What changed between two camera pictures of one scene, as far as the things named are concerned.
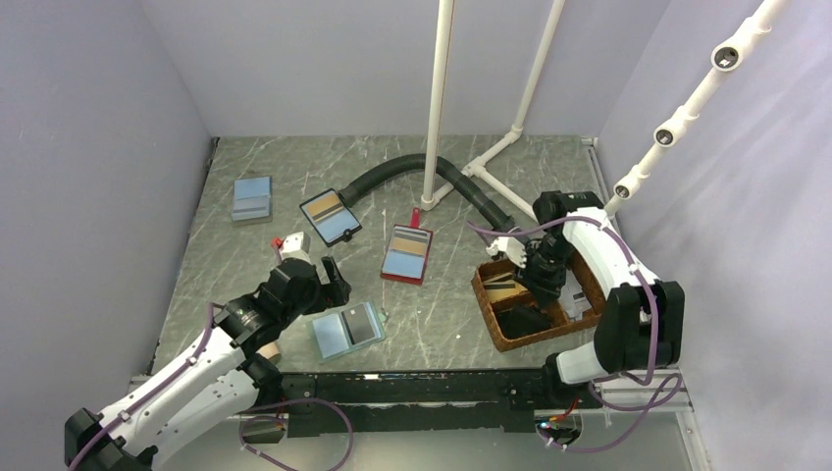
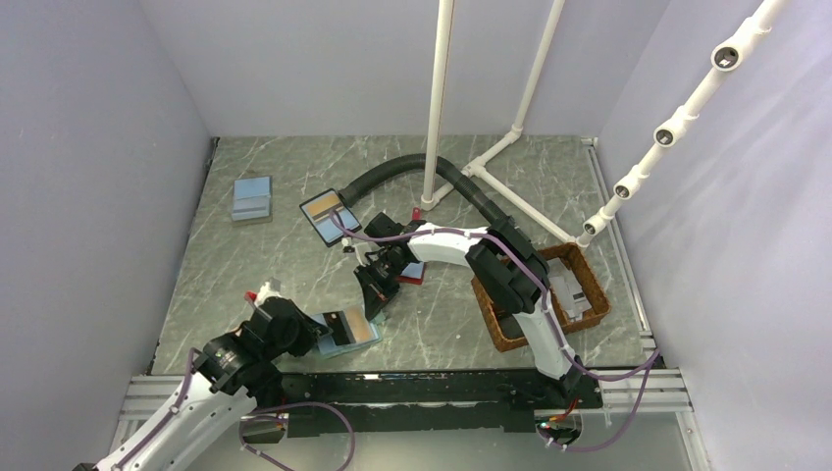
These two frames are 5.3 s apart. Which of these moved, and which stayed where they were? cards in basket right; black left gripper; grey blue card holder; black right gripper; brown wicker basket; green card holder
Moved: black left gripper; black right gripper
Stayed: grey blue card holder; green card holder; cards in basket right; brown wicker basket
